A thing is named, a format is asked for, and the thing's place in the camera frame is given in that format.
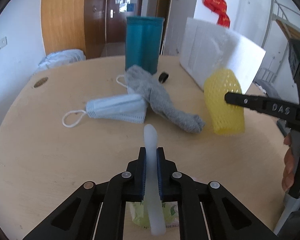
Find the yellow foam fruit net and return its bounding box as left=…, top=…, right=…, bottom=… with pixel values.
left=203, top=68, right=245, bottom=135

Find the white foam strip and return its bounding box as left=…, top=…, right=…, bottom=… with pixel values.
left=143, top=124, right=166, bottom=236

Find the light blue face mask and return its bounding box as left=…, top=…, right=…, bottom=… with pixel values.
left=62, top=75, right=148, bottom=128

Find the person's right hand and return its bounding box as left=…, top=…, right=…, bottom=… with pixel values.
left=282, top=134, right=294, bottom=192

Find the green floral tissue pack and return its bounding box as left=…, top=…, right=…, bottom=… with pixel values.
left=129, top=202, right=179, bottom=229

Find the white foam box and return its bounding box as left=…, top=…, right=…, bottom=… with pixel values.
left=179, top=18, right=266, bottom=93

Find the small black cap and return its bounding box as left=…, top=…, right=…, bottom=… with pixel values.
left=158, top=72, right=169, bottom=83

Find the red hanging bag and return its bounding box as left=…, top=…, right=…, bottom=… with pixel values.
left=202, top=0, right=231, bottom=28

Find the grey sock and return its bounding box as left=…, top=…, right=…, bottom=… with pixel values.
left=125, top=65, right=205, bottom=133

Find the teal cylindrical canister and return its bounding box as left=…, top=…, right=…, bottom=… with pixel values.
left=125, top=16, right=165, bottom=75

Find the light blue bedding bundle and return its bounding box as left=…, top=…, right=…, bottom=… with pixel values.
left=37, top=49, right=86, bottom=71

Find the dark brown entrance door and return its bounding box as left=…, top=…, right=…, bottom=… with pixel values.
left=106, top=0, right=142, bottom=43

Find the light wooden wardrobe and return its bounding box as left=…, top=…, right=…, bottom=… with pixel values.
left=40, top=0, right=85, bottom=55

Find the metal bunk bed frame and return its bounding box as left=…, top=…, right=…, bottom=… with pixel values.
left=261, top=0, right=300, bottom=48

